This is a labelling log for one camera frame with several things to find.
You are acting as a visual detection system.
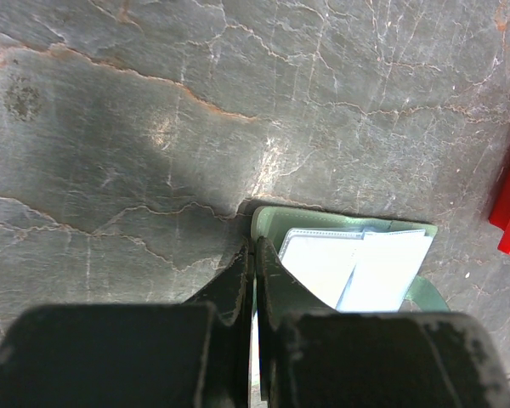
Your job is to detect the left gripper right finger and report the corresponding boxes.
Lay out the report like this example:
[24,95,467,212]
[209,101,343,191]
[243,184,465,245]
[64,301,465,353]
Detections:
[254,238,510,407]

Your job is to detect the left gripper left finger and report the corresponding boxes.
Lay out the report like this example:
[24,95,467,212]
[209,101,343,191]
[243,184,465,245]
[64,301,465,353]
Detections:
[0,245,253,407]

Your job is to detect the white printed credit card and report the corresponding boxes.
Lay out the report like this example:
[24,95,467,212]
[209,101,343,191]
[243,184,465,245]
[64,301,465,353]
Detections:
[279,228,364,308]

